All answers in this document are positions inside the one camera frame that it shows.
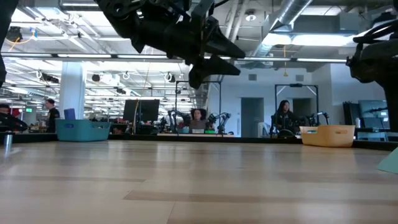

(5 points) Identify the light cyan block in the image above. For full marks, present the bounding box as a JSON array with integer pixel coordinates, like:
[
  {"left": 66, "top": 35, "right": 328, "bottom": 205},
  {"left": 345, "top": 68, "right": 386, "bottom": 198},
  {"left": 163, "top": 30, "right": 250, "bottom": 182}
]
[{"left": 377, "top": 147, "right": 398, "bottom": 175}]

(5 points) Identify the silver metal cylinder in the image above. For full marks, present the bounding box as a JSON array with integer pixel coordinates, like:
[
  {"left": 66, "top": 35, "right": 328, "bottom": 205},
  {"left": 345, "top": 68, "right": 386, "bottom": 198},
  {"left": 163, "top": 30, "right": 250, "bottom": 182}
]
[{"left": 3, "top": 131, "right": 14, "bottom": 154}]

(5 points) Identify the black metal frame stand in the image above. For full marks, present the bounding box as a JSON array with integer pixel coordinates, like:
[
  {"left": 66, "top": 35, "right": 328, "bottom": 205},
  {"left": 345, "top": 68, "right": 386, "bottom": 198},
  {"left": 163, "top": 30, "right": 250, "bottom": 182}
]
[
  {"left": 175, "top": 80, "right": 222, "bottom": 135},
  {"left": 274, "top": 83, "right": 320, "bottom": 135}
]

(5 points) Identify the white building column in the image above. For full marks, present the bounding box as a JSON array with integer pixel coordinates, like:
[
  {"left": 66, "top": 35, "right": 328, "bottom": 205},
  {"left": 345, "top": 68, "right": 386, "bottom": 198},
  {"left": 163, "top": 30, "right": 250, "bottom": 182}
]
[{"left": 58, "top": 61, "right": 87, "bottom": 121}]

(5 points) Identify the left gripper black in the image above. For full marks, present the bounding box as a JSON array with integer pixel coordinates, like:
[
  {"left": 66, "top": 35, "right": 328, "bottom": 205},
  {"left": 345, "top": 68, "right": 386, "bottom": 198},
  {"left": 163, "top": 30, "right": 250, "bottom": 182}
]
[{"left": 130, "top": 0, "right": 247, "bottom": 90}]

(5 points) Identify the yellow plastic bin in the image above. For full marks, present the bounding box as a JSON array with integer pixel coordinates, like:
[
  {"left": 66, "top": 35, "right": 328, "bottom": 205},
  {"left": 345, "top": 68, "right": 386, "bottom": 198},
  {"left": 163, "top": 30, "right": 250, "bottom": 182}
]
[{"left": 299, "top": 124, "right": 356, "bottom": 148}]

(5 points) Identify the black computer monitor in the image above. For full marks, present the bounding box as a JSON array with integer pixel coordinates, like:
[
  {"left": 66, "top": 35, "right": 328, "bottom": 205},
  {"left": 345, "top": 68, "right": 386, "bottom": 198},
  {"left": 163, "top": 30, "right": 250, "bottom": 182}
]
[{"left": 123, "top": 98, "right": 160, "bottom": 123}]

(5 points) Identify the blue plastic bin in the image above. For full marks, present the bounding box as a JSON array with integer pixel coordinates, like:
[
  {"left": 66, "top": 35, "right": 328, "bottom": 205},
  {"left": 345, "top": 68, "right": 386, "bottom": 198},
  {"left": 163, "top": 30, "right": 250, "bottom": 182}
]
[{"left": 55, "top": 119, "right": 111, "bottom": 142}]

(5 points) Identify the light background table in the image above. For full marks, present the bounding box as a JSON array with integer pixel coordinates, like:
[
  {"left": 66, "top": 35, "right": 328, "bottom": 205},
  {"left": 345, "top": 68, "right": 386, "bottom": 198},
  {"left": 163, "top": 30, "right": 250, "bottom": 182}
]
[{"left": 157, "top": 133, "right": 236, "bottom": 138}]

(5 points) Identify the black aluminium table frame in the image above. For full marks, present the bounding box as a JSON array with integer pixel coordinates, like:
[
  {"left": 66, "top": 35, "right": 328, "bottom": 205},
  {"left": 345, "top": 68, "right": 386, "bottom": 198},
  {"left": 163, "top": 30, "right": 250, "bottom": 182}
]
[{"left": 0, "top": 132, "right": 398, "bottom": 152}]

